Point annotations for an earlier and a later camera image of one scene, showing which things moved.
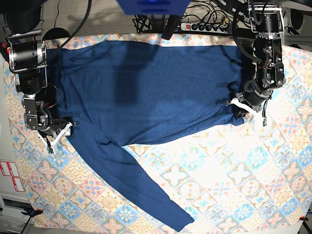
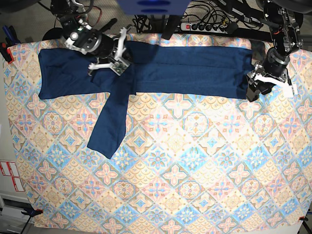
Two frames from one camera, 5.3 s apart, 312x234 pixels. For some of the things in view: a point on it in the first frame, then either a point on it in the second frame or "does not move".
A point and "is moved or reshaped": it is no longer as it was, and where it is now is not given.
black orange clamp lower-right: (305, 219) does not move
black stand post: (172, 22) does not move
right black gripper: (252, 95) → (264, 77)
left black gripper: (51, 127) → (88, 41)
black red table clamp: (5, 51) does not move
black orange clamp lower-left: (30, 212) does not move
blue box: (154, 7) does not move
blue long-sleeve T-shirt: (110, 94) is moved or reshaped
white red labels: (9, 168) does not move
